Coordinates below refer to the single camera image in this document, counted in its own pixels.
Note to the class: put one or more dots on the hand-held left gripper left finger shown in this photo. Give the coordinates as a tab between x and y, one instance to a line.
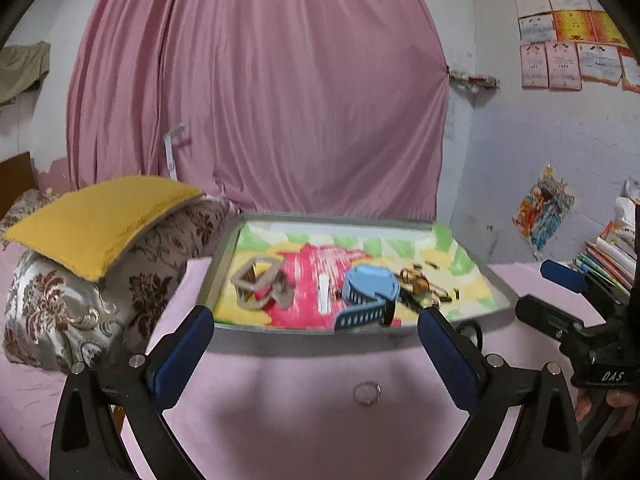
185	360

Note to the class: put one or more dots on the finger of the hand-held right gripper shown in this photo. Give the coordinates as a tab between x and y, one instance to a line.
565	275
545	317

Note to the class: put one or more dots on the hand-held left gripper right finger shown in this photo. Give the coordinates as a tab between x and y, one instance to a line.
447	360

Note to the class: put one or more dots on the grey box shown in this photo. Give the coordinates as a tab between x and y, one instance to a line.
210	285

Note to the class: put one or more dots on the small dark hair clips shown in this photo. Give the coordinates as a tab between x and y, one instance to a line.
422	285

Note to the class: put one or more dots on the blue hair claw clip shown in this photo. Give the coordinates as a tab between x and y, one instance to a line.
370	282

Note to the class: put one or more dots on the beige hair claw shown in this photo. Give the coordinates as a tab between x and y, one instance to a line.
282	290

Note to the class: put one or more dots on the white wavy hair clip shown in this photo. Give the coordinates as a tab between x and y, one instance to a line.
324	295

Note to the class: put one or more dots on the person's right hand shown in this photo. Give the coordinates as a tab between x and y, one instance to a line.
582	405

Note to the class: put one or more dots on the stack of books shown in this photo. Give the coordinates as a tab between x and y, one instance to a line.
605	260

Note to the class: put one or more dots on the colourful printed bag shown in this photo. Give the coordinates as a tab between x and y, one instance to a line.
545	210

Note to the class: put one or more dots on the white plastic bag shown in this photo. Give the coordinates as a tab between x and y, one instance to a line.
625	210

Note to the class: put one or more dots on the floral satin pillow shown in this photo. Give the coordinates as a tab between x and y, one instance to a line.
150	270

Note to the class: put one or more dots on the pink bed sheet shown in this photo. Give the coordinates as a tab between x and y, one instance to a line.
310	435

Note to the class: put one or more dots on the colourful lining paper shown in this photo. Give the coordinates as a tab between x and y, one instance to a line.
310	270

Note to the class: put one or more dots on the yellow pillow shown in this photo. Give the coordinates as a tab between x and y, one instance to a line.
100	220

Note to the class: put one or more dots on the beige floral quilt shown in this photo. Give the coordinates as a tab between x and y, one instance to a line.
27	205

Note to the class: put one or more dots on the wooden headboard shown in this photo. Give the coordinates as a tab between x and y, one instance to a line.
17	180

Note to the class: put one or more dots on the pink curtain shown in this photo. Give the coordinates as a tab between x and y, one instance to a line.
260	85

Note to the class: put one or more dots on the olive towel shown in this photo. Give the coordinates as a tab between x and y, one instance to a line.
22	70

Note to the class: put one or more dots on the white plastic bracket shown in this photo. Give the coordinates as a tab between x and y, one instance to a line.
171	155

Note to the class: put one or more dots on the group of wall certificates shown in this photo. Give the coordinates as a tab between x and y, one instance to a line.
565	35

